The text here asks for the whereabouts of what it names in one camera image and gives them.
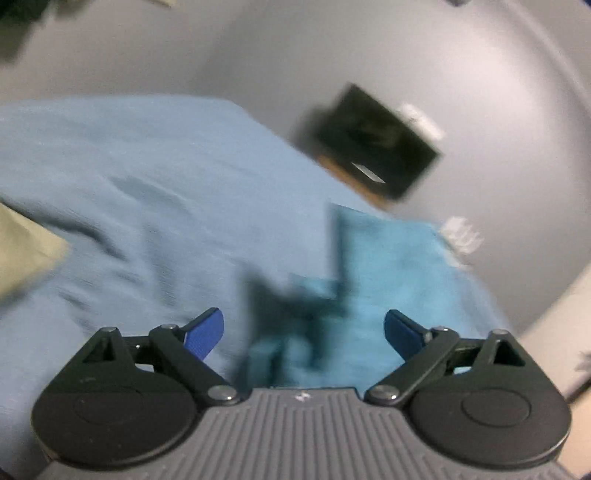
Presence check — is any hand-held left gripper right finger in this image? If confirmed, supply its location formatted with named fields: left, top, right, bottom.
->
left=365, top=309, right=532, bottom=407

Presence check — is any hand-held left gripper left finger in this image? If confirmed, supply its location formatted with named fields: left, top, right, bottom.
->
left=78, top=308, right=241, bottom=407

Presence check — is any teal hoodie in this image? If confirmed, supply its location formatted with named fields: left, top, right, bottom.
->
left=244, top=203, right=491, bottom=389

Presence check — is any light blue blanket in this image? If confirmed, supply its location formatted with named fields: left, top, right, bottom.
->
left=0, top=95, right=522, bottom=480

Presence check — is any wooden desk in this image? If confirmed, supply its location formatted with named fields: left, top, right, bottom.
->
left=318, top=154, right=394, bottom=209

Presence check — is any black monitor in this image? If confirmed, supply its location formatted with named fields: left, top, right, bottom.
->
left=308, top=83, right=442, bottom=202

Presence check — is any beige cloth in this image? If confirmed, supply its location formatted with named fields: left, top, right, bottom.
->
left=0, top=202, right=73, bottom=303

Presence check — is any white wall socket panel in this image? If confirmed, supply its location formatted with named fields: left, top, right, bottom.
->
left=396, top=103, right=447, bottom=140

